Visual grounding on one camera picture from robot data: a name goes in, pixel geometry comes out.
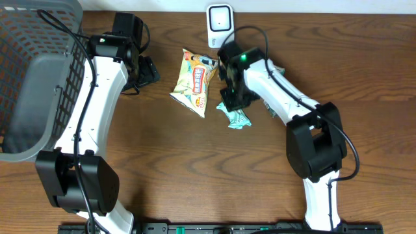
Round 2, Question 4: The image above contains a light green snack packet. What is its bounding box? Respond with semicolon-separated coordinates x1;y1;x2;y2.
216;102;252;129

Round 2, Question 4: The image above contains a dark green round-label packet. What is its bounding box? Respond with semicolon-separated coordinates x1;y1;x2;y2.
263;101;277;118

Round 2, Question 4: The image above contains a yellow chips bag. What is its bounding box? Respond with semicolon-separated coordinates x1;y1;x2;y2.
170;49;218;118

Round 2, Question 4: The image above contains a green tissue pack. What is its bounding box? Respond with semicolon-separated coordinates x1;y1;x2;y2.
275;66;285;75

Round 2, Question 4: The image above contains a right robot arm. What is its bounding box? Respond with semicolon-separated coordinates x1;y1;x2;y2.
218;42;346;231

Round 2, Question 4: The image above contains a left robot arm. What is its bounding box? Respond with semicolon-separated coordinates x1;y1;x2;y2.
35;12;160;233

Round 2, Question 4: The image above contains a grey plastic mesh basket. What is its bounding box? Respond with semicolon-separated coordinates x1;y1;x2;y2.
1;0;85;162

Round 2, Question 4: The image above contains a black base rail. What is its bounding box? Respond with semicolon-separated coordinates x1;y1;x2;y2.
58;222;385;234

